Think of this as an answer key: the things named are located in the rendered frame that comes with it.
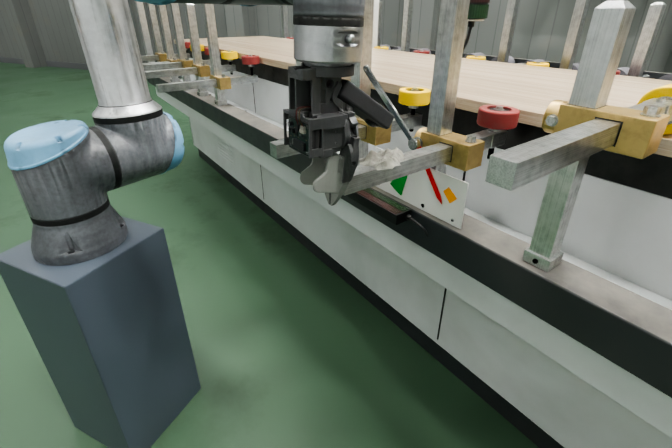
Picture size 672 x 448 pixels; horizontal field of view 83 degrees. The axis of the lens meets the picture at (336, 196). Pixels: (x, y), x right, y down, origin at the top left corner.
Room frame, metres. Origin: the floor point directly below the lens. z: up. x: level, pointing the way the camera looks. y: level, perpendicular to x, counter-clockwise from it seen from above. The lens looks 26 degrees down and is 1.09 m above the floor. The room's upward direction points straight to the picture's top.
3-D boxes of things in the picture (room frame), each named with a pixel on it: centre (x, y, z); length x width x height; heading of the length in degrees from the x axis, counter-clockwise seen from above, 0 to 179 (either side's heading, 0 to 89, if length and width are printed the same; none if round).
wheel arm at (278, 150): (0.88, -0.04, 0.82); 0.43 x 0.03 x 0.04; 126
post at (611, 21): (0.54, -0.35, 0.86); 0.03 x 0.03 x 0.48; 36
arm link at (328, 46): (0.53, 0.01, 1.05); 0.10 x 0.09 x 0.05; 36
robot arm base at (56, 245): (0.75, 0.60, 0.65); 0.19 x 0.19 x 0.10
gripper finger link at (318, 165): (0.54, 0.03, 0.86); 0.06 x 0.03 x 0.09; 126
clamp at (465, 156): (0.72, -0.22, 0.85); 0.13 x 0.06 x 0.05; 36
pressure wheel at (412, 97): (0.99, -0.20, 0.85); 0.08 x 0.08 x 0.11
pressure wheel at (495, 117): (0.78, -0.34, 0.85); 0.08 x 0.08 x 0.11
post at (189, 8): (1.95, 0.68, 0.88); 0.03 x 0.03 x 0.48; 36
